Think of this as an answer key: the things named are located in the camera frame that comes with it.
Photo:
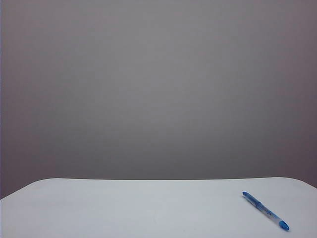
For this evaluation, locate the blue pen cap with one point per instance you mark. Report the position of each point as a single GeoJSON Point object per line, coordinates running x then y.
{"type": "Point", "coordinates": [251, 198]}

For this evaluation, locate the clear blue ballpoint pen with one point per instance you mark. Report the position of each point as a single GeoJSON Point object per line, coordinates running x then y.
{"type": "Point", "coordinates": [271, 215]}

